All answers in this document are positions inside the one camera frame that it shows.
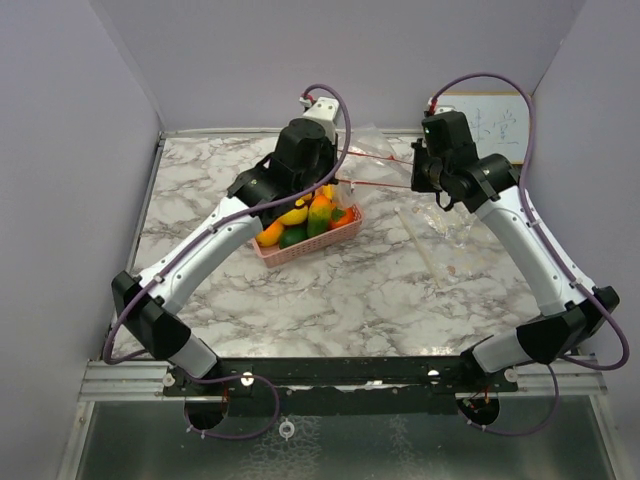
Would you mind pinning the small whiteboard wooden frame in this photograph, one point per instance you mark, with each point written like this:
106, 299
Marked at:
499, 122

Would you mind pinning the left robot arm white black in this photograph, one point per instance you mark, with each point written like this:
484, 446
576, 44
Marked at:
148, 304

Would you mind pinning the orange persimmon green leaf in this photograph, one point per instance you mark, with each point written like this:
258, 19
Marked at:
341, 217

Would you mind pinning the orange green mango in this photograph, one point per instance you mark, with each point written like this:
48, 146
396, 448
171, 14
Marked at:
319, 215

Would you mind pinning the green lime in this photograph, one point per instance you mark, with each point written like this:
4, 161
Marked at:
292, 235

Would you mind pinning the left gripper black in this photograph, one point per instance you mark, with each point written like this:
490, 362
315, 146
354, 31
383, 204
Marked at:
328, 147

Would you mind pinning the yellow bell pepper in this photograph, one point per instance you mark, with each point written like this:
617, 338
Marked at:
328, 191

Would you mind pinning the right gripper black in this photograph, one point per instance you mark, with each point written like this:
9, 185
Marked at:
420, 183

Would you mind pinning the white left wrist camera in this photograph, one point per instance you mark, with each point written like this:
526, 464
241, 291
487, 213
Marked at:
324, 110

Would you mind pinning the yellow lemon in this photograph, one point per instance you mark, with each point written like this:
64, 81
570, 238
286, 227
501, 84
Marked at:
295, 216

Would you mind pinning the small orange tangerine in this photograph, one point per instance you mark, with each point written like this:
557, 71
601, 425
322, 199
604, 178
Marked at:
271, 235

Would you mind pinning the pink plastic basket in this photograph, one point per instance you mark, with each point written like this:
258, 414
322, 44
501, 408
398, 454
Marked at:
274, 256

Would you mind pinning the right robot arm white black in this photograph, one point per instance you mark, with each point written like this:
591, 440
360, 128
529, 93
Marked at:
572, 307

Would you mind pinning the clear bag white zipper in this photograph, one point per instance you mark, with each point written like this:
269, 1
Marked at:
454, 246

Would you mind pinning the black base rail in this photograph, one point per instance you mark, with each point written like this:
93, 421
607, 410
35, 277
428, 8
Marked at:
337, 386

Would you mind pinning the clear bag red zipper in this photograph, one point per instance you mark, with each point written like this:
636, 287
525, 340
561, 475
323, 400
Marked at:
374, 161

